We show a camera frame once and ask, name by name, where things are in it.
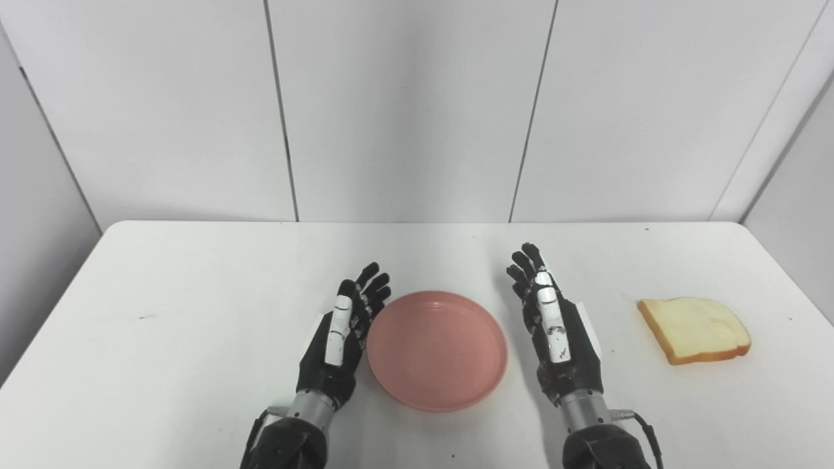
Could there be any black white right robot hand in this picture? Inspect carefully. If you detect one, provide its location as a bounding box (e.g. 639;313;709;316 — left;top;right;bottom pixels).
506;242;605;408

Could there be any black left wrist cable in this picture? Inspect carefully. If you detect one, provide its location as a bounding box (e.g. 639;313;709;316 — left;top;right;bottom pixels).
240;407;289;469

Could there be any slice of white bread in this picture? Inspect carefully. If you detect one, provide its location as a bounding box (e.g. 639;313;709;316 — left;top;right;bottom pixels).
637;297;753;366

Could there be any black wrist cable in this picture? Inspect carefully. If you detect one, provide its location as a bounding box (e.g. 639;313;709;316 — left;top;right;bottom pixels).
240;407;289;469
609;408;665;469

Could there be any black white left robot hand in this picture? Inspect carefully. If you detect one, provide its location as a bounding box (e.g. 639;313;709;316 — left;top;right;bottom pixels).
296;262;392;410

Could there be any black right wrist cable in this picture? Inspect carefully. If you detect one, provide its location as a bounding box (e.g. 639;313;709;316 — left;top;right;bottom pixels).
609;408;665;469

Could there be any pink round plate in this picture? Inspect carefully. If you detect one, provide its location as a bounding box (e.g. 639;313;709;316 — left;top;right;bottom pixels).
366;291;510;413

